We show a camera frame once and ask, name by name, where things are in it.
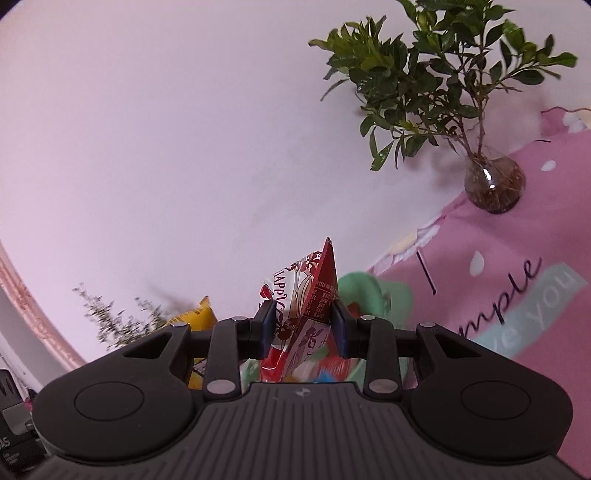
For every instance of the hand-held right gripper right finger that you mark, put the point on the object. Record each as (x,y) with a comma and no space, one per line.
(340,330)

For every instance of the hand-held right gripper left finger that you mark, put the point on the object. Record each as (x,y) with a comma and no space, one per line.
(269,328)

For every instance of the red white floral snack packet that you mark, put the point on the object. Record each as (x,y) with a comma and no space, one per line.
(300,295)

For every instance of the green plastic bowl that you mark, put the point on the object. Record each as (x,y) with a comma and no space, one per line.
(383,295)

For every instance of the yellow snack packet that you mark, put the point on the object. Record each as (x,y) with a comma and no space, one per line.
(194,318)

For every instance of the small thin-leaf plant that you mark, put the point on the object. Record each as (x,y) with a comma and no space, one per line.
(124,327)

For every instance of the pink printed cloth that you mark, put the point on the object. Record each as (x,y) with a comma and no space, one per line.
(508,230)

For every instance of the round glass vase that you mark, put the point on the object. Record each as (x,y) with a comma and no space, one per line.
(496,189)

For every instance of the pink patterned curtain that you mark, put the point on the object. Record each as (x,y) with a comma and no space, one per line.
(32,314)

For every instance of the large leafy green plant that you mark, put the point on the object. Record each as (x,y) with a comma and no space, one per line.
(415,87)

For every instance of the black box with white print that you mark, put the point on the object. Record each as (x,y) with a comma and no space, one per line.
(18,447)

